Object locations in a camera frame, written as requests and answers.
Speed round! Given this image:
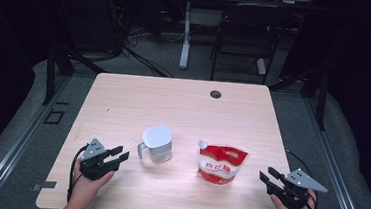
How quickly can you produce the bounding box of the person's left hand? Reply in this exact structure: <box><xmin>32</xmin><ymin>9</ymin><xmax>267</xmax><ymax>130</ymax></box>
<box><xmin>69</xmin><ymin>167</ymin><xmax>116</xmax><ymax>209</ymax></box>

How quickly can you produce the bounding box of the red and white pouch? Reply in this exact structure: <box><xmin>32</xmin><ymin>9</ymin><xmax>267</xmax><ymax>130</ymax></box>
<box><xmin>194</xmin><ymin>139</ymin><xmax>251</xmax><ymax>188</ymax></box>

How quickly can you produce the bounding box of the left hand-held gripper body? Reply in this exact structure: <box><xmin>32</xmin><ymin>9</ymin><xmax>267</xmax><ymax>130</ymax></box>
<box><xmin>77</xmin><ymin>136</ymin><xmax>118</xmax><ymax>183</ymax></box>

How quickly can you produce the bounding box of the right hand-held gripper black cable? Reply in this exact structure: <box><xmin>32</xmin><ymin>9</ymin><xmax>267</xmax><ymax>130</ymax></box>
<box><xmin>280</xmin><ymin>148</ymin><xmax>324</xmax><ymax>209</ymax></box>

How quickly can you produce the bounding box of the black folding chair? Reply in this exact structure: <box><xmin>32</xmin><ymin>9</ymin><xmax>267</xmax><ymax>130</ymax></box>
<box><xmin>207</xmin><ymin>0</ymin><xmax>295</xmax><ymax>87</ymax></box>

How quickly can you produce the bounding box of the grey tape strip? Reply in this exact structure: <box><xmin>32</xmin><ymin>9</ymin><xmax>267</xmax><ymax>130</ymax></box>
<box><xmin>30</xmin><ymin>179</ymin><xmax>58</xmax><ymax>195</ymax></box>

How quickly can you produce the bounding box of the bundle of black floor cables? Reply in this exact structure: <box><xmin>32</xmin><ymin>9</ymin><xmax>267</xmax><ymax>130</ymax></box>
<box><xmin>102</xmin><ymin>0</ymin><xmax>182</xmax><ymax>80</ymax></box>

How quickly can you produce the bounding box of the clear jar with grey lid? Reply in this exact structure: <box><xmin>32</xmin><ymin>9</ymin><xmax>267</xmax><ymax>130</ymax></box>
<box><xmin>136</xmin><ymin>123</ymin><xmax>176</xmax><ymax>166</ymax></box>

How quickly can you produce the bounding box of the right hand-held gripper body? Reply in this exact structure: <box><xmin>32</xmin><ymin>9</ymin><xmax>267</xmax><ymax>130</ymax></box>
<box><xmin>269</xmin><ymin>165</ymin><xmax>331</xmax><ymax>209</ymax></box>

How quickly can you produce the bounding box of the black metal stand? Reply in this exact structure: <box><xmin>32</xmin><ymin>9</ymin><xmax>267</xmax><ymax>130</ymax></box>
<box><xmin>41</xmin><ymin>39</ymin><xmax>110</xmax><ymax>111</ymax></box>
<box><xmin>265</xmin><ymin>62</ymin><xmax>331</xmax><ymax>132</ymax></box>

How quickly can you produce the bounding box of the white desk leg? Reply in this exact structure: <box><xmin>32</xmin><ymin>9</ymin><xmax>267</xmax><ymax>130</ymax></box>
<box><xmin>255</xmin><ymin>57</ymin><xmax>268</xmax><ymax>76</ymax></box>
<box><xmin>178</xmin><ymin>1</ymin><xmax>195</xmax><ymax>71</ymax></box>

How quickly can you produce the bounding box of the aluminium floor rail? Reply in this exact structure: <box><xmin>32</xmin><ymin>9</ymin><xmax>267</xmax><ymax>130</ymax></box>
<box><xmin>0</xmin><ymin>69</ymin><xmax>73</xmax><ymax>209</ymax></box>
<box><xmin>294</xmin><ymin>93</ymin><xmax>371</xmax><ymax>209</ymax></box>

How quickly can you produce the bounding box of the hand-held gripper black cable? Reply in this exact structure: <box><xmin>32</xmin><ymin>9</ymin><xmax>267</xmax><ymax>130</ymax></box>
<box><xmin>280</xmin><ymin>148</ymin><xmax>324</xmax><ymax>209</ymax></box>
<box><xmin>65</xmin><ymin>143</ymin><xmax>90</xmax><ymax>205</ymax></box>

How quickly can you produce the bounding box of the left hand-held gripper black cable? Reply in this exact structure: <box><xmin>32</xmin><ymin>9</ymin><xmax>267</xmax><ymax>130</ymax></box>
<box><xmin>65</xmin><ymin>143</ymin><xmax>90</xmax><ymax>205</ymax></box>

